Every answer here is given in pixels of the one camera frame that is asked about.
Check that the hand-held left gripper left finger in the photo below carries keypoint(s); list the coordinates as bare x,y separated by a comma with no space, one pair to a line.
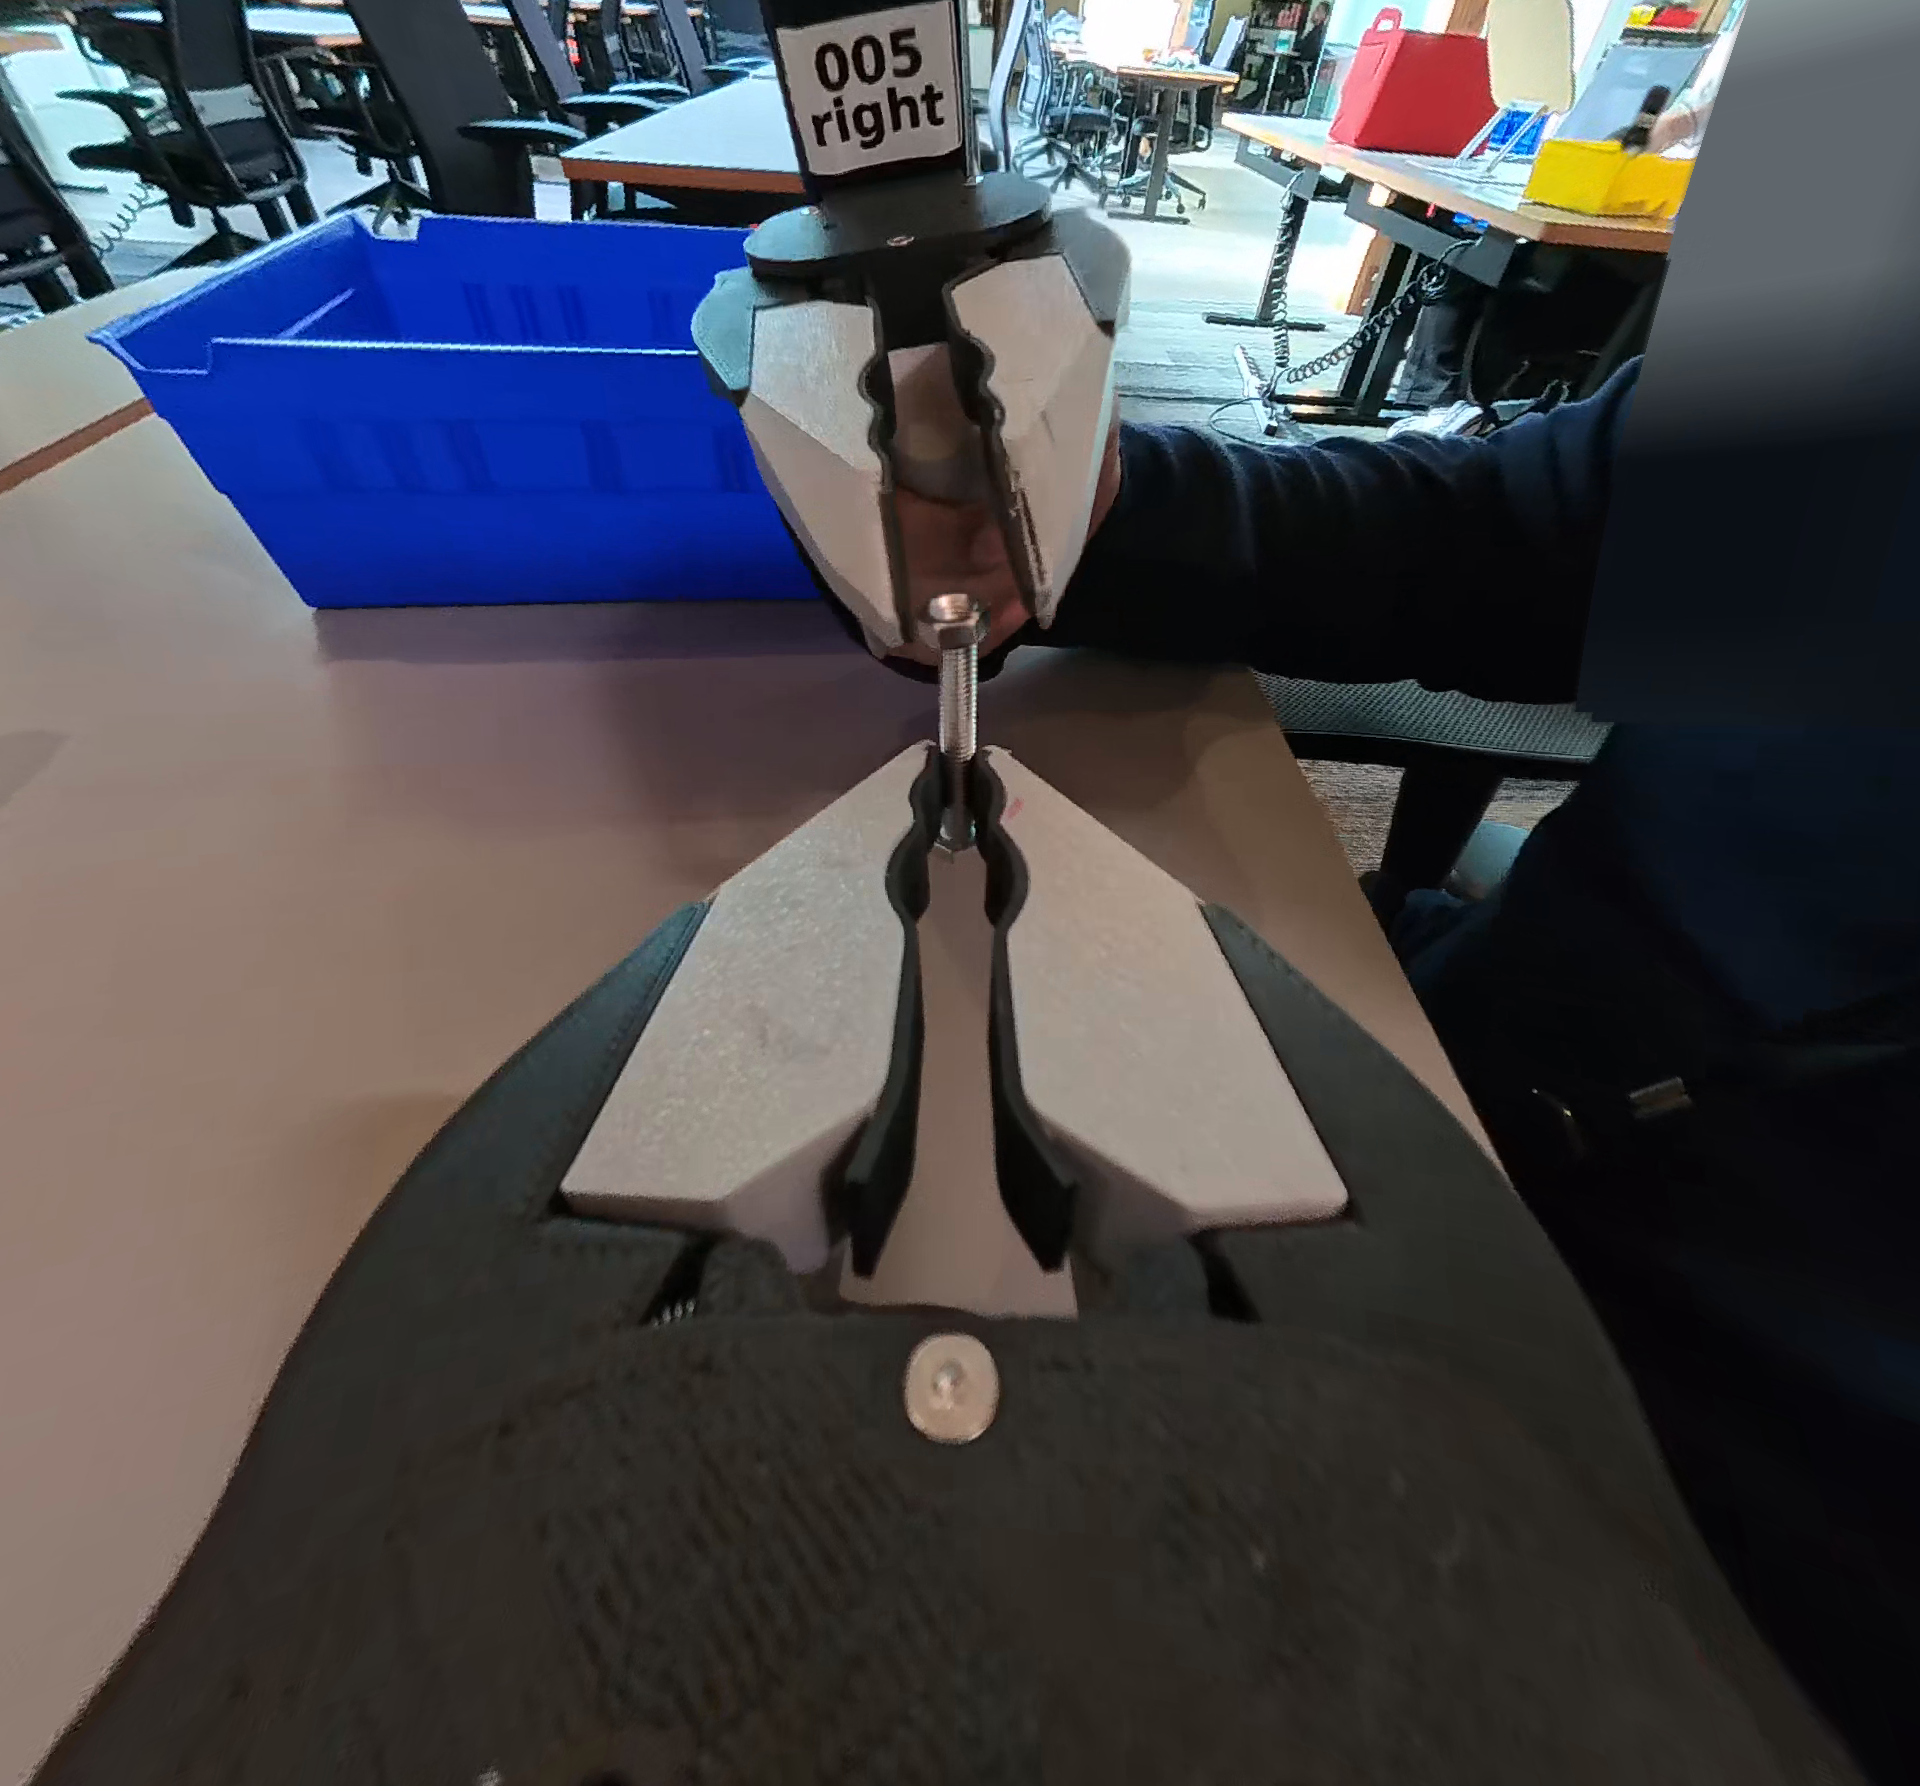
736,1051

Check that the steel hex bolt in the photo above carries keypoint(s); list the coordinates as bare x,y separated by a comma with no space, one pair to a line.
956,706

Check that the steel hex nut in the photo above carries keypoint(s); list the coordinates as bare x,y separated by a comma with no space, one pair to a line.
954,844

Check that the person's right forearm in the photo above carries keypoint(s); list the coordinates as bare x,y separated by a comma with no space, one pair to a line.
1351,541

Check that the wooden desk with black legs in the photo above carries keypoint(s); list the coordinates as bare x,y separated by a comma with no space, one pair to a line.
1469,190

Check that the person's right hand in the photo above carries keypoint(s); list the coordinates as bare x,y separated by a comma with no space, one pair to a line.
968,547

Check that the blue plastic bin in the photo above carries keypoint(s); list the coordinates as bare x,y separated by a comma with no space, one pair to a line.
452,465

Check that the grey mesh office chair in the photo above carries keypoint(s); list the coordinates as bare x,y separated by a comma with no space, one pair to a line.
1424,729

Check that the yellow box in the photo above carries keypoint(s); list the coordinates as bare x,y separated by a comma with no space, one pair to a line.
1605,182

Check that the row of black office chairs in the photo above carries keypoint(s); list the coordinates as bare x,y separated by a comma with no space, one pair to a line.
224,91

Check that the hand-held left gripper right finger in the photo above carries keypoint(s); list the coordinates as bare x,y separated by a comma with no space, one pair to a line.
1169,1051

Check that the grey background table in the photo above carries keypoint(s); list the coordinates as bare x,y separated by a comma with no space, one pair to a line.
689,144

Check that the red box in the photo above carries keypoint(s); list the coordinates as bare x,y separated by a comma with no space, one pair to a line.
1418,91

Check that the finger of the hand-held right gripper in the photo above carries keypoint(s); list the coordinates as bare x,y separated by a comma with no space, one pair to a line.
1059,406
818,437

